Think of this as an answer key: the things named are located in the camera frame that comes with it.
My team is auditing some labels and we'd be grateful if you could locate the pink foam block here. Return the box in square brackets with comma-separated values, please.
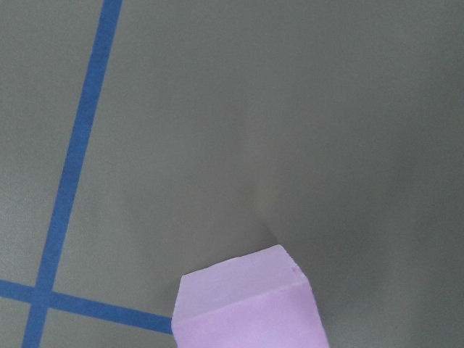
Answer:
[171, 245, 329, 347]

